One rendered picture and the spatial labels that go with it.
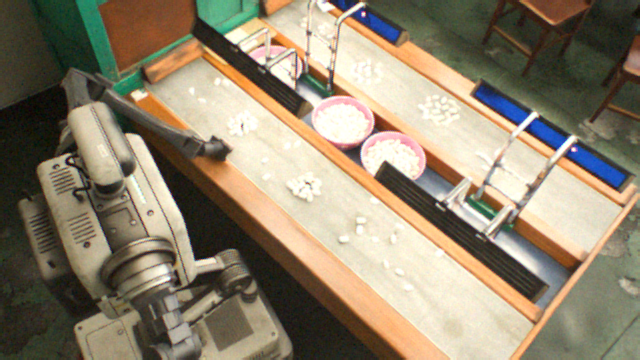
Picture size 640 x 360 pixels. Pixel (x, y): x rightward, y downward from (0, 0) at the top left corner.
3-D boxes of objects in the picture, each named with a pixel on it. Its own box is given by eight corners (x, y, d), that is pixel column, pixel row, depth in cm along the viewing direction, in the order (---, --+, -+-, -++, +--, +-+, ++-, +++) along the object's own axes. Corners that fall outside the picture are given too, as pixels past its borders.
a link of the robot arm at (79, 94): (54, 84, 184) (68, 59, 183) (93, 102, 192) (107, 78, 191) (61, 135, 149) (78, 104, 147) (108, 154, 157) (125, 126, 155)
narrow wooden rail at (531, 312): (525, 333, 193) (537, 322, 184) (200, 69, 259) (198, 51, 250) (532, 323, 196) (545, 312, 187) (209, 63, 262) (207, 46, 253)
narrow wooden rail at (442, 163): (569, 275, 208) (583, 262, 199) (251, 38, 274) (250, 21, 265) (576, 266, 210) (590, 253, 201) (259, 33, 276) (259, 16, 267)
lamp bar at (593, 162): (620, 195, 183) (632, 183, 177) (468, 95, 206) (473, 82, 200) (630, 181, 187) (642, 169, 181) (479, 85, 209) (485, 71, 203)
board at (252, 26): (224, 66, 246) (224, 64, 245) (203, 49, 251) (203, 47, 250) (277, 34, 260) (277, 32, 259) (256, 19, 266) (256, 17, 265)
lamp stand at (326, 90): (330, 100, 250) (339, 22, 213) (299, 77, 257) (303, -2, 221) (357, 80, 258) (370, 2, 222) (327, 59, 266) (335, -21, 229)
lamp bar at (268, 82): (299, 121, 194) (300, 107, 188) (189, 34, 216) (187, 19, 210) (314, 109, 197) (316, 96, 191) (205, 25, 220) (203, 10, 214)
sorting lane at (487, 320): (484, 391, 175) (486, 390, 173) (145, 90, 240) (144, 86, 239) (532, 327, 188) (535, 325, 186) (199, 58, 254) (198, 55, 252)
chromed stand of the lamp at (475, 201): (507, 233, 215) (556, 167, 178) (466, 202, 222) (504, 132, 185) (532, 205, 223) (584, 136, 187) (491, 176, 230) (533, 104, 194)
